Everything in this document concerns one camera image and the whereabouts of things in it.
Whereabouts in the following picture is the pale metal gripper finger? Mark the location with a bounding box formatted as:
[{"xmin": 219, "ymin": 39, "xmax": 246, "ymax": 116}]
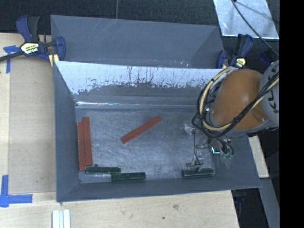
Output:
[
  {"xmin": 182, "ymin": 122, "xmax": 200, "ymax": 136},
  {"xmin": 186, "ymin": 148, "xmax": 205, "ymax": 170}
]

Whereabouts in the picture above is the dark green flat block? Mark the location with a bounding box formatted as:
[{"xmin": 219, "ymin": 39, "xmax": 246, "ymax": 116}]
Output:
[
  {"xmin": 182, "ymin": 167, "xmax": 215, "ymax": 178},
  {"xmin": 85, "ymin": 165, "xmax": 122, "ymax": 175},
  {"xmin": 111, "ymin": 171, "xmax": 146, "ymax": 182}
]

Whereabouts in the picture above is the red-brown flat block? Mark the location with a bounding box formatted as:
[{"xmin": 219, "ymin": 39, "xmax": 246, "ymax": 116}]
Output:
[
  {"xmin": 82, "ymin": 116, "xmax": 94, "ymax": 167},
  {"xmin": 76, "ymin": 121, "xmax": 86, "ymax": 172},
  {"xmin": 120, "ymin": 115, "xmax": 163, "ymax": 145}
]

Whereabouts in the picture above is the grey metal bin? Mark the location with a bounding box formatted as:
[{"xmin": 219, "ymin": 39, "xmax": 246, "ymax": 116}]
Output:
[{"xmin": 50, "ymin": 14, "xmax": 262, "ymax": 203}]

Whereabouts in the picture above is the pale wood flat board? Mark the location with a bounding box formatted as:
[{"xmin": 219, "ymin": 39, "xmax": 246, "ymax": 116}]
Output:
[{"xmin": 8, "ymin": 57, "xmax": 57, "ymax": 196}]

